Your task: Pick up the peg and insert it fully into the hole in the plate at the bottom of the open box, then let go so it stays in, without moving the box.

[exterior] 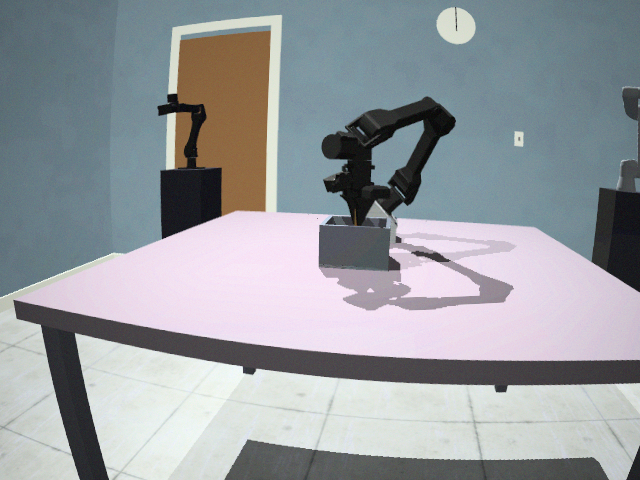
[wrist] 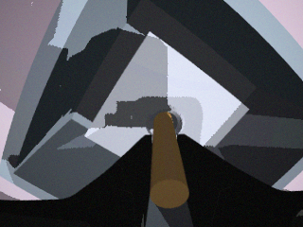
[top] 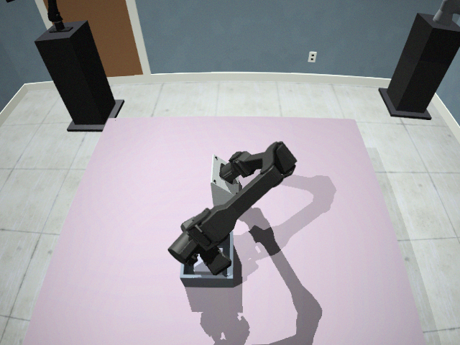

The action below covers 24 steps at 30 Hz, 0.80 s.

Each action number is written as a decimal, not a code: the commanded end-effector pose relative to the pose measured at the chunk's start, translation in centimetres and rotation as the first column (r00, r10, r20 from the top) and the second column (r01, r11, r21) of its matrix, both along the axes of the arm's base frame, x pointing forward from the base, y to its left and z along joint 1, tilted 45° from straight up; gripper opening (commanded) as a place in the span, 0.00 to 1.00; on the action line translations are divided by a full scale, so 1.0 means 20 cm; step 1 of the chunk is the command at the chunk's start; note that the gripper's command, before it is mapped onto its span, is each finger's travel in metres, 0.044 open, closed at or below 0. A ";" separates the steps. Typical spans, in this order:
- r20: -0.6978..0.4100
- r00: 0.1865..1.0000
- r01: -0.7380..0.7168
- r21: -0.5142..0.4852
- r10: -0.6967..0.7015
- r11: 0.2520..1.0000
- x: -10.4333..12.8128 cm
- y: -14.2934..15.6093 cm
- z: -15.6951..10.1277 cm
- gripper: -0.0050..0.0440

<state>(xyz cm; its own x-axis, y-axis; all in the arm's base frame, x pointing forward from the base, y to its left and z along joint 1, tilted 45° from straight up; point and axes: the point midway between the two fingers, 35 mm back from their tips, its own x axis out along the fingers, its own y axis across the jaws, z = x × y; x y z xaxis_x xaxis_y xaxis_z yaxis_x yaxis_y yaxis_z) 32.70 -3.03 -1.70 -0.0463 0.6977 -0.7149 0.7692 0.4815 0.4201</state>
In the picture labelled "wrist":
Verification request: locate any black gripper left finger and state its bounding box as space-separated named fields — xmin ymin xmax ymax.
xmin=0 ymin=134 xmax=152 ymax=227

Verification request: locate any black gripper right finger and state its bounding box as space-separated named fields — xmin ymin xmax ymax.
xmin=177 ymin=134 xmax=303 ymax=227

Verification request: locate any brown cylindrical peg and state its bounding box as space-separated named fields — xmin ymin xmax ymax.
xmin=150 ymin=112 xmax=189 ymax=208

